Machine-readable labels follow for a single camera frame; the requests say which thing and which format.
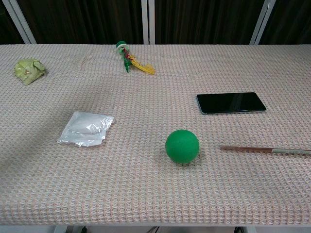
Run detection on black smartphone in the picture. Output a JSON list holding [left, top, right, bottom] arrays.
[[196, 92, 267, 115]]

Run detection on green foam ball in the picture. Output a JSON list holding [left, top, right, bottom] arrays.
[[165, 129, 200, 164]]

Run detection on green yellow feather shuttlecock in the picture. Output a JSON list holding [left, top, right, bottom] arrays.
[[116, 40, 156, 75]]

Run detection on pink woven tablecloth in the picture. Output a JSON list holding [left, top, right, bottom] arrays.
[[0, 44, 311, 225]]

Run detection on clear plastic bag white contents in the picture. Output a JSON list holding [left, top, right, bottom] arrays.
[[57, 111, 115, 148]]

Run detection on dark curtain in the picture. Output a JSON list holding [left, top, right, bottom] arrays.
[[0, 0, 311, 45]]

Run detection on crumpled green paper wrapper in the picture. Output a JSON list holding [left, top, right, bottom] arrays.
[[14, 58, 47, 86]]

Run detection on white metal frame post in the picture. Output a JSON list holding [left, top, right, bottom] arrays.
[[250, 0, 277, 45], [141, 0, 156, 45], [0, 0, 37, 45]]

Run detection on brown handled paintbrush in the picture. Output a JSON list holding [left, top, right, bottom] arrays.
[[219, 145, 311, 156]]

